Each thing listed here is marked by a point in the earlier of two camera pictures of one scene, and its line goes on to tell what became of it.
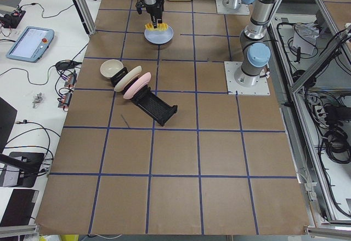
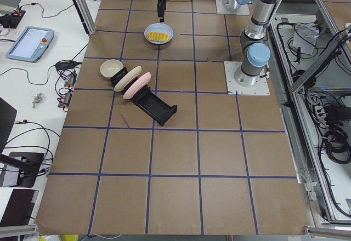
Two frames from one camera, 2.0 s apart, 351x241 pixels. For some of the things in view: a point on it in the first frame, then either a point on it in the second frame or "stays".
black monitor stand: (28, 164) stays
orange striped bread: (161, 27) -> (157, 36)
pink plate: (140, 82) stays
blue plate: (162, 34) stays
